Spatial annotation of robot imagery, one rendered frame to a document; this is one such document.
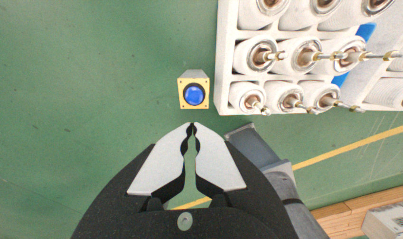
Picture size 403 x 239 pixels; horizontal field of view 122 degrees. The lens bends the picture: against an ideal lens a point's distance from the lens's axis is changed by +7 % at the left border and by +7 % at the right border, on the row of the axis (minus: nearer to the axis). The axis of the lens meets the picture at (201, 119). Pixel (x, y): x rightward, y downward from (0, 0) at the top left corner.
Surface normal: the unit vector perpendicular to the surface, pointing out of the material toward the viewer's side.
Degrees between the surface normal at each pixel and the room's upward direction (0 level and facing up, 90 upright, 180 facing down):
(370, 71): 90
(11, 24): 0
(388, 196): 90
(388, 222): 90
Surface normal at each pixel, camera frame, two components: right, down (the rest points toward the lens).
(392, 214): -0.47, -0.77
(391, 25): -1.00, -0.01
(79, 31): 0.04, 0.46
